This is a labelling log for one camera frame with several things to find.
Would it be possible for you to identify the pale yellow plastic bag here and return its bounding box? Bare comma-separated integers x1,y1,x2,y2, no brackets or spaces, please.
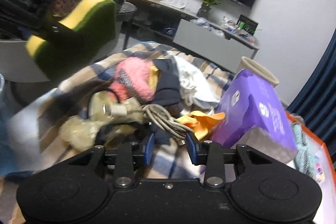
59,91,145,152

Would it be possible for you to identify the beige cylindrical bin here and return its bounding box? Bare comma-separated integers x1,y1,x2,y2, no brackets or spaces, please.
236,56,280,87

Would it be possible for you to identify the black green card sign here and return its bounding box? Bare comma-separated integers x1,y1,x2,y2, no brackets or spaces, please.
237,14,259,35

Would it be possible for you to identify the pink fuzzy sock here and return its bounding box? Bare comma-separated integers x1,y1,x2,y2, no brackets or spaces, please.
109,57,160,104

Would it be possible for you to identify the grey coiled cable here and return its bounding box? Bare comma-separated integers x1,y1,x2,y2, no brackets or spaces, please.
140,103,195,146

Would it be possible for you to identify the blue curtain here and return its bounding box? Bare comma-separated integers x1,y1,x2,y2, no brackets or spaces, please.
288,35,336,155

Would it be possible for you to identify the white knitted cloth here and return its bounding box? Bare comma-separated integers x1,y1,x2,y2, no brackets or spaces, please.
173,56,220,110

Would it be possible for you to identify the orange cloth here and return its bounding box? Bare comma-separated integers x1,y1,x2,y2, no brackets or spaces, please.
177,110,226,140

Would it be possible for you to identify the yellow green sponge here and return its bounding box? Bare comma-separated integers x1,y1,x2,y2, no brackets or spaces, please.
26,0,117,81

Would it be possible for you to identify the purple tissue pack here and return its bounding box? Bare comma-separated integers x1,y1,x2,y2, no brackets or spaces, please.
211,69,298,164

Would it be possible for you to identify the orange rimmed white box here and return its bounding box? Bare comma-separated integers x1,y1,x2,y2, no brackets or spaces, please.
287,113,335,223

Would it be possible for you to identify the white router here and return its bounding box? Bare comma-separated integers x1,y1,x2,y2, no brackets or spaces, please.
161,0,189,10

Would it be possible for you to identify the dark navy cloth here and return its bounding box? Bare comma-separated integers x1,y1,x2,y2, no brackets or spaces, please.
151,59,181,107

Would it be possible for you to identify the plaid blanket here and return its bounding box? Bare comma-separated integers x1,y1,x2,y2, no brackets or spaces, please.
7,41,234,172

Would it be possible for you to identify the grey tv cabinet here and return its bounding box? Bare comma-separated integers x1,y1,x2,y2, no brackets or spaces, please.
126,0,259,72

